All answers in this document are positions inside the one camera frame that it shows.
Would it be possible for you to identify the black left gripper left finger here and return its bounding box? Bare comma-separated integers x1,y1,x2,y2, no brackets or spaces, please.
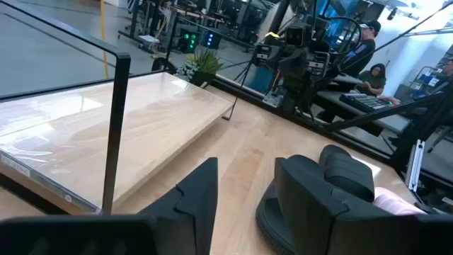
137,157,219,255

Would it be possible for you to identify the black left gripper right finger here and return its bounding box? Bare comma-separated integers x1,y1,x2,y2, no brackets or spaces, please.
274,157,391,255

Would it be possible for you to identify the black slide sandal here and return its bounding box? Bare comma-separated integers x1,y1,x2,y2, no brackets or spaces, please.
255,144,377,255

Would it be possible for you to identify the pink slide sandal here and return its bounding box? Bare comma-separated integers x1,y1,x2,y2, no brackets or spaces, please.
372,186,428,216

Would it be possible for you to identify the black-framed wooden shoe shelf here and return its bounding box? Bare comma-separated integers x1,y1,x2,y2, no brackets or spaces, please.
0,0,258,217

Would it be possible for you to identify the blue bin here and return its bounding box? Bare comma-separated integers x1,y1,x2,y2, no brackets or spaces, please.
247,66,277,94

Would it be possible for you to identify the standing person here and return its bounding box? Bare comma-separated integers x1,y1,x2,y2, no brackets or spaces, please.
341,19,382,79

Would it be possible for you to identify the black keyboard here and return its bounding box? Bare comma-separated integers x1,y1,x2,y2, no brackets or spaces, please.
338,92,394,113

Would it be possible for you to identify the seated person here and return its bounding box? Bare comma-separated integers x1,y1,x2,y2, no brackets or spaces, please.
355,62,401,106

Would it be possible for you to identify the device with blue lights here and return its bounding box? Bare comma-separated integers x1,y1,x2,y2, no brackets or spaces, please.
202,30,223,50

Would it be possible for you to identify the green potted plant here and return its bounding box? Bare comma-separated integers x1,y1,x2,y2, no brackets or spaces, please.
175,48,224,88

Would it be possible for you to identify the device with green lights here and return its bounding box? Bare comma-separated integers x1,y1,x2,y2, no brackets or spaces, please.
178,30,200,54

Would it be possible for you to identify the grey desk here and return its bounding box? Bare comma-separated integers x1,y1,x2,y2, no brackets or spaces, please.
316,74,413,137

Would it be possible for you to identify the silver aluminium extrusion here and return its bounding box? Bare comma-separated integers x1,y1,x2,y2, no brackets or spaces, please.
404,139,426,193

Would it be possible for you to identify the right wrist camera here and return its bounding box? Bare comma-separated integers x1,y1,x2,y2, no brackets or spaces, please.
284,26,304,47

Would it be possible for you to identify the black rig frame strut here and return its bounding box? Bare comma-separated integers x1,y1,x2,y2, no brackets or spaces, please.
320,79,453,171

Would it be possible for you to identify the yellow hanging cable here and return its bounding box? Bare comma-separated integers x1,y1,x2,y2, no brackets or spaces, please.
100,0,110,79

